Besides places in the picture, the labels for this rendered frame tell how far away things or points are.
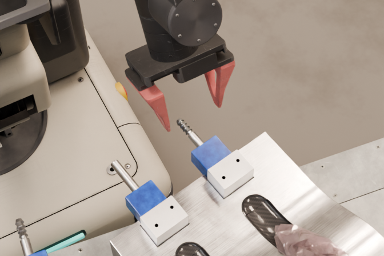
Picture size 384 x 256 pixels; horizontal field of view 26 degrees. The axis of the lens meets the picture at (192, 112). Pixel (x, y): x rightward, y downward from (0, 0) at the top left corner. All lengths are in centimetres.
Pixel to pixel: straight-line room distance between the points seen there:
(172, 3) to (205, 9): 3
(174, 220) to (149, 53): 23
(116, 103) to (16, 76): 60
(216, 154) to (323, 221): 17
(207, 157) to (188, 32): 32
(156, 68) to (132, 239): 26
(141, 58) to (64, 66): 89
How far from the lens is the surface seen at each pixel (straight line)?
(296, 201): 110
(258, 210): 109
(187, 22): 82
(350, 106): 219
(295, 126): 214
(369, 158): 121
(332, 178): 118
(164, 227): 105
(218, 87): 97
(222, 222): 108
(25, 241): 104
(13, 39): 125
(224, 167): 108
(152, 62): 93
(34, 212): 174
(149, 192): 108
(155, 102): 92
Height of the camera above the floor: 185
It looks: 59 degrees down
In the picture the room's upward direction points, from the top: straight up
